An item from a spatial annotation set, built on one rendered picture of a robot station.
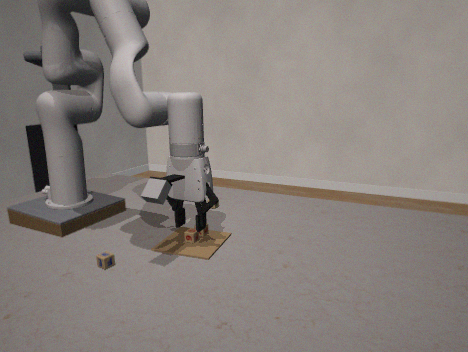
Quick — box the tan flat mat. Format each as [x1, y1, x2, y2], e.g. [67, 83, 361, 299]
[151, 227, 231, 260]

